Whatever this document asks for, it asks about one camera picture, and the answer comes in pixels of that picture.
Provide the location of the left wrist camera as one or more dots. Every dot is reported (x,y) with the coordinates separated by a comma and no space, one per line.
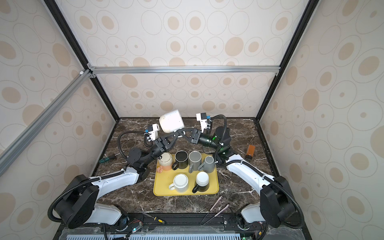
(152,132)

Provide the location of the green handled screwdriver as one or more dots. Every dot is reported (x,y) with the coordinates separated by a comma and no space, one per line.
(108,158)

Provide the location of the pink tweezers left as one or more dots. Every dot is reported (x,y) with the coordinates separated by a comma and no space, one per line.
(219,199)

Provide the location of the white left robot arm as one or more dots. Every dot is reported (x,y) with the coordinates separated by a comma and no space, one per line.
(77,204)

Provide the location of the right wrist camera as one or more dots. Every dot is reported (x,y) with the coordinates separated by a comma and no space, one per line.
(205,122)

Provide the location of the grey mug lying back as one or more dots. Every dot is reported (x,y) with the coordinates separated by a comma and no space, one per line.
(208,165)

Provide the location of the yellow plastic tray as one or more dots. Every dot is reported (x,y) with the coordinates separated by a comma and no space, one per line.
(163,180)

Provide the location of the yellow black screwdriver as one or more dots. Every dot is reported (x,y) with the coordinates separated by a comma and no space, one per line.
(156,219)

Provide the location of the white mug front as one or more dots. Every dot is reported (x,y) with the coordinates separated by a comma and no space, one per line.
(180,183)

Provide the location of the pink cream mug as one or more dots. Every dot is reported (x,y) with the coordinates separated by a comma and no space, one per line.
(165,163)

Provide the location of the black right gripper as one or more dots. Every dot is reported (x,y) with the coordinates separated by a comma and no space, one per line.
(195,133)

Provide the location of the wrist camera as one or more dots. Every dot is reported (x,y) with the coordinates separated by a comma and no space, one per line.
(152,132)
(205,122)

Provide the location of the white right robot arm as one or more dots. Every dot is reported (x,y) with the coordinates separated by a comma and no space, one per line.
(276,207)

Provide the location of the tall grey mug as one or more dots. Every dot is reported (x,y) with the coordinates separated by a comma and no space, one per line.
(195,160)

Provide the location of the horizontal aluminium frame bar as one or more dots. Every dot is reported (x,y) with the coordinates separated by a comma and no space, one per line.
(185,70)

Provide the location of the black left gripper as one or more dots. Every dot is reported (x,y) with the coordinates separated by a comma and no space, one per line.
(163,144)

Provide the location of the left aluminium frame bar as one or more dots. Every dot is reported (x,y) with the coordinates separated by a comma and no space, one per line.
(26,137)

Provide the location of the black mug white bottom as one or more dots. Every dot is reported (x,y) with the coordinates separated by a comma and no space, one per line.
(202,182)

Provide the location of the white speckled mug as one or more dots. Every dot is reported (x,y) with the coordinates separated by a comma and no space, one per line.
(171,122)

